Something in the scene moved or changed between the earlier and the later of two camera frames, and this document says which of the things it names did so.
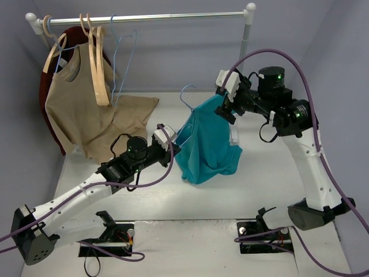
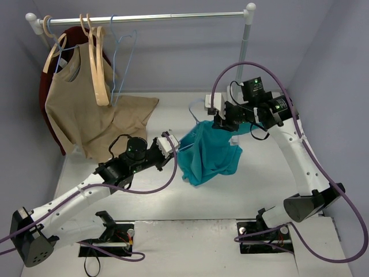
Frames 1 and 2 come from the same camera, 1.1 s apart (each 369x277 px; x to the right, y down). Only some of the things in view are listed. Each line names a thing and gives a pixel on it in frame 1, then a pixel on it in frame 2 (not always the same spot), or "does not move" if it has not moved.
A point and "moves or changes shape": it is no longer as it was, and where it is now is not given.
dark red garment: x=65 y=63 does not move
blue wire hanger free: x=187 y=106 -> x=190 y=130
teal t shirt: x=206 y=150 moves or changes shape
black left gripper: x=170 y=150 does not move
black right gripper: x=228 y=107 -> x=223 y=122
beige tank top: x=89 y=127 does not move
